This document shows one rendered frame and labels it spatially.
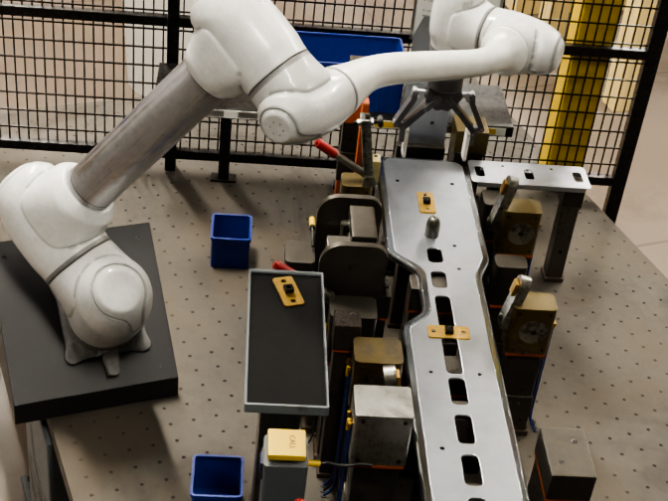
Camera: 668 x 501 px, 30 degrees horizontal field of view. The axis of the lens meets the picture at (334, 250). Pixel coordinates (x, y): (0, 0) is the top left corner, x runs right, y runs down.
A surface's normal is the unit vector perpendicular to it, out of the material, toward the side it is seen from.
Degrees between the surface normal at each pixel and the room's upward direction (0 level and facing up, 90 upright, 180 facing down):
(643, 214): 0
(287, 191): 0
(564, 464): 0
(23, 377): 41
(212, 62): 84
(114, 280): 47
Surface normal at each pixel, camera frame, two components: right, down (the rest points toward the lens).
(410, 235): 0.10, -0.81
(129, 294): 0.36, -0.15
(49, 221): -0.36, 0.30
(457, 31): -0.47, 0.47
